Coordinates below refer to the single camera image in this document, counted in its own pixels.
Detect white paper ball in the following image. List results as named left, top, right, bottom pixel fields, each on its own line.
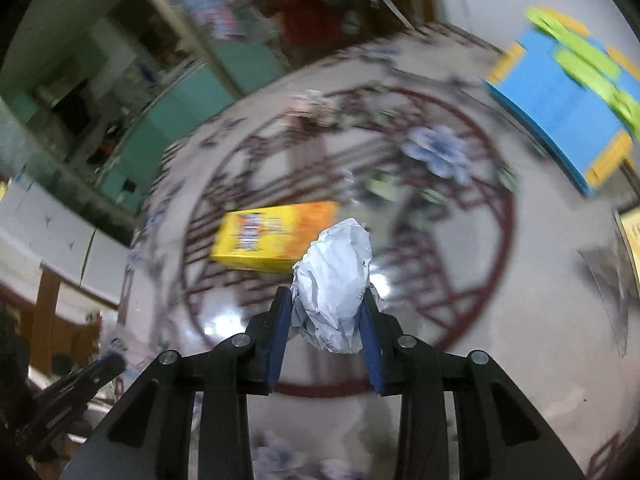
left=288, top=218, right=384, bottom=354

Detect yellow orange snack box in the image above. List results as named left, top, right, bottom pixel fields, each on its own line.
left=210, top=200, right=340, bottom=273

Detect teal kitchen cabinets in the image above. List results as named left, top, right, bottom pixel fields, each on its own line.
left=96, top=41, right=286, bottom=212

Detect brown wooden chair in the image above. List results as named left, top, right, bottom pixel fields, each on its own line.
left=1, top=266, right=100, bottom=375

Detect white refrigerator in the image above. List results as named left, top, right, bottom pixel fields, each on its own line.
left=1, top=176, right=128, bottom=304

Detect beige cartoon snack bag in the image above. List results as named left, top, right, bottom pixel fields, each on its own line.
left=615, top=203, right=639, bottom=288

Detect blue yellow folding stool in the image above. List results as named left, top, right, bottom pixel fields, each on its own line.
left=485, top=6, right=639, bottom=196

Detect red hanging jacket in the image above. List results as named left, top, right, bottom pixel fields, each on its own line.
left=264, top=0, right=352, bottom=49

